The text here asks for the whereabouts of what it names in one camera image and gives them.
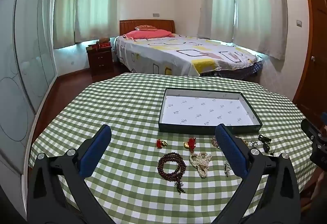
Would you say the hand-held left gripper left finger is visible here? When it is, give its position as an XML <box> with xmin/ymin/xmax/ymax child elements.
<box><xmin>27</xmin><ymin>124</ymin><xmax>120</xmax><ymax>224</ymax></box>

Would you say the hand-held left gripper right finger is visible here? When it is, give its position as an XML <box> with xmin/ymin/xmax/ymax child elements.
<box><xmin>215</xmin><ymin>124</ymin><xmax>302</xmax><ymax>224</ymax></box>

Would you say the gold pearl flower brooch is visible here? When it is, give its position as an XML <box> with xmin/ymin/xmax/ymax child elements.
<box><xmin>211</xmin><ymin>137</ymin><xmax>223</xmax><ymax>150</ymax></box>

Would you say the white pearl necklace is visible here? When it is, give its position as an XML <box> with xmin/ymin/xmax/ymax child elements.
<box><xmin>189</xmin><ymin>152</ymin><xmax>212</xmax><ymax>178</ymax></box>

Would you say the black braided cord bracelet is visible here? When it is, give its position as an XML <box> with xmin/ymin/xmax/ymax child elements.
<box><xmin>258</xmin><ymin>134</ymin><xmax>278</xmax><ymax>156</ymax></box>

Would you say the red knot gold charm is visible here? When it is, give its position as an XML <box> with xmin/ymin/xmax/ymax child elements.
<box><xmin>182</xmin><ymin>137</ymin><xmax>197</xmax><ymax>150</ymax></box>

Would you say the dark green shallow box tray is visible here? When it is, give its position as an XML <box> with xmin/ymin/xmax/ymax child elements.
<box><xmin>158</xmin><ymin>87</ymin><xmax>263</xmax><ymax>135</ymax></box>

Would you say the dark red bead bracelet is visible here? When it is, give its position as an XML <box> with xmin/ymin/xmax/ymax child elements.
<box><xmin>158</xmin><ymin>152</ymin><xmax>187</xmax><ymax>194</ymax></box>

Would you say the green checked tablecloth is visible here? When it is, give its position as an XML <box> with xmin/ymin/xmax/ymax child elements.
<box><xmin>29</xmin><ymin>72</ymin><xmax>320</xmax><ymax>224</ymax></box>

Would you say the dark wooden nightstand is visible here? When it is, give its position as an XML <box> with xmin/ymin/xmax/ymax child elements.
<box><xmin>85</xmin><ymin>47</ymin><xmax>114</xmax><ymax>77</ymax></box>

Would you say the white yellow printed bedspread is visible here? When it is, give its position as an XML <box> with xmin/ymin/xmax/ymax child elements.
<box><xmin>114</xmin><ymin>35</ymin><xmax>263</xmax><ymax>77</ymax></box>

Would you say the brown wooden door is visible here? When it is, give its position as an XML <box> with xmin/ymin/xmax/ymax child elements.
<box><xmin>292</xmin><ymin>0</ymin><xmax>327</xmax><ymax>124</ymax></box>

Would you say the glass sliding wardrobe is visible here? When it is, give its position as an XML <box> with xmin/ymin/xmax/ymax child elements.
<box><xmin>0</xmin><ymin>0</ymin><xmax>58</xmax><ymax>182</ymax></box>

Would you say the pink pillow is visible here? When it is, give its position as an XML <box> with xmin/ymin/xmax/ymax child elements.
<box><xmin>123</xmin><ymin>29</ymin><xmax>172</xmax><ymax>40</ymax></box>

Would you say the wooden bed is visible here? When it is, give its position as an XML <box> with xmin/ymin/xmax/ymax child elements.
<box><xmin>114</xmin><ymin>20</ymin><xmax>263</xmax><ymax>78</ymax></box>

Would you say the red patterned pillow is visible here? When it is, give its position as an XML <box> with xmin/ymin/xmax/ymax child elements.
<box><xmin>134</xmin><ymin>25</ymin><xmax>158</xmax><ymax>32</ymax></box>

